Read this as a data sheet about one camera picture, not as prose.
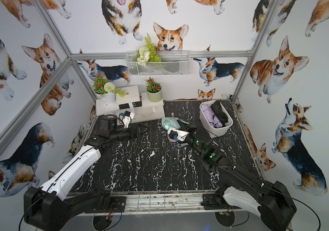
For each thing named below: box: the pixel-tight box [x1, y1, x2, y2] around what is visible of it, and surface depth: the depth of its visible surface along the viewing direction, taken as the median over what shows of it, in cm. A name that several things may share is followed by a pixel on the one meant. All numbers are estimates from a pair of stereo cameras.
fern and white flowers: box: [135, 32, 163, 67], surface depth 82 cm
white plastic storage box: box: [199, 100, 234, 138], surface depth 99 cm
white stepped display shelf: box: [95, 85, 166, 123], surface depth 100 cm
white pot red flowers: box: [92, 72, 127, 106], surface depth 90 cm
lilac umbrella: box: [201, 103, 223, 129], surface depth 97 cm
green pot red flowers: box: [144, 77, 163, 103], surface depth 95 cm
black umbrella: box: [210, 100, 229, 127], surface depth 100 cm
